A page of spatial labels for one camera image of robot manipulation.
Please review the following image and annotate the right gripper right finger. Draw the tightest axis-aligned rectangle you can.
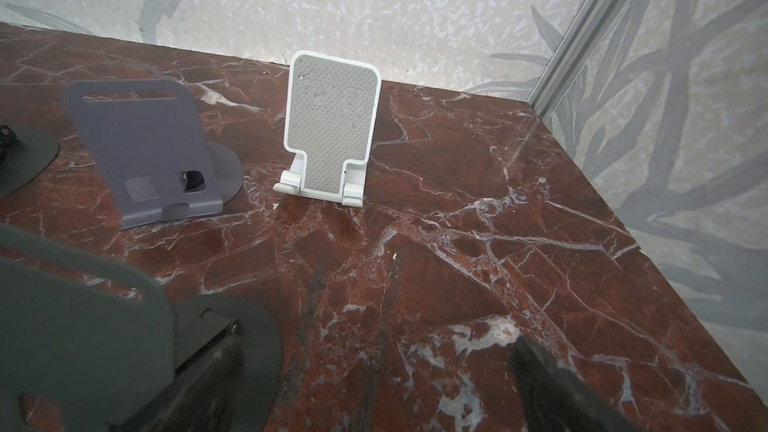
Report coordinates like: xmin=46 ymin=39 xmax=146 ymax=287
xmin=509 ymin=335 xmax=638 ymax=432

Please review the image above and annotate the purple phone stand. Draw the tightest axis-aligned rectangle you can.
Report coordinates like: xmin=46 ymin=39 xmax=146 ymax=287
xmin=63 ymin=80 xmax=244 ymax=229

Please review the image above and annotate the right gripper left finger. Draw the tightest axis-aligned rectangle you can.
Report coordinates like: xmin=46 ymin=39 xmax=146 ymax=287
xmin=113 ymin=333 xmax=243 ymax=431

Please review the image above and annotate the dark round phone stand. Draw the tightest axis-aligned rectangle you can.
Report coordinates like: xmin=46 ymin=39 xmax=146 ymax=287
xmin=1 ymin=225 xmax=282 ymax=431

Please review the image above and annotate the grey round stand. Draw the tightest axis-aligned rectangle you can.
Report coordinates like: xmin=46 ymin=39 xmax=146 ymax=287
xmin=1 ymin=125 xmax=60 ymax=197

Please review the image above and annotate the white folding phone stand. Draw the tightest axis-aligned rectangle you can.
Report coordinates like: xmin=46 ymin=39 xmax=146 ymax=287
xmin=273 ymin=50 xmax=382 ymax=208

